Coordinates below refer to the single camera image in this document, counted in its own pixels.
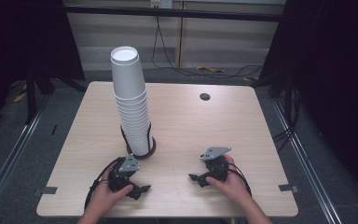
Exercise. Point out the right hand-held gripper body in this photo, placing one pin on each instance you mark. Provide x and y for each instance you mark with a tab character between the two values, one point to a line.
217	168

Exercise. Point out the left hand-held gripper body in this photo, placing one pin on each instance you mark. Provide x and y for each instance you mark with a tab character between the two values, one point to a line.
129	164

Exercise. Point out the black cup holder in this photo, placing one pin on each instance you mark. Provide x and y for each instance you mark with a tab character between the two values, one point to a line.
149	137

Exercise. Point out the stack of white cups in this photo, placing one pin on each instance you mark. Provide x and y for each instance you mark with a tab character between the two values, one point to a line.
127	77

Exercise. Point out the person's right hand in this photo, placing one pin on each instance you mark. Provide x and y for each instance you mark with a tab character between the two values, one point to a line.
233	186

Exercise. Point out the person's left hand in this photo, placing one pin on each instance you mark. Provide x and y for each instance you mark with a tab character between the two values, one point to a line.
104	199

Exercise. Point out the round black table grommet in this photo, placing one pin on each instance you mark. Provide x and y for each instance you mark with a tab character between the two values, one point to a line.
204	96

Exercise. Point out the grey tape strip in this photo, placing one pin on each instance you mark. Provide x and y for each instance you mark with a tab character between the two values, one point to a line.
49	190
288	188

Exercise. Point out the yellow floor object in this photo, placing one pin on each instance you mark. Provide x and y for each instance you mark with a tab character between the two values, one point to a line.
209	69

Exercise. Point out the black metal stand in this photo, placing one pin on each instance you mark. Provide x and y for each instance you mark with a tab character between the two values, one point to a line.
289	93
30	99

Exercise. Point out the yellow floor scrap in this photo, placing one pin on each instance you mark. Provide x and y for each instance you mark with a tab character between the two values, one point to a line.
20	97

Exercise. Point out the black curtain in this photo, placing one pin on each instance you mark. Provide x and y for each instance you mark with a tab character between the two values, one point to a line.
18	40
338	77

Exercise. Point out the black horizontal beam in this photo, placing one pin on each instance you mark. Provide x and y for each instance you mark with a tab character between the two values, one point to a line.
167	13

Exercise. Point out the metal floor rail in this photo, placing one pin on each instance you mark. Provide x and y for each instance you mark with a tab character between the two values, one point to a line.
307	168
9	158

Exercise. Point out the white wall outlet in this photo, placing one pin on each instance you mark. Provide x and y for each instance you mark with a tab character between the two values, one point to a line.
161	3

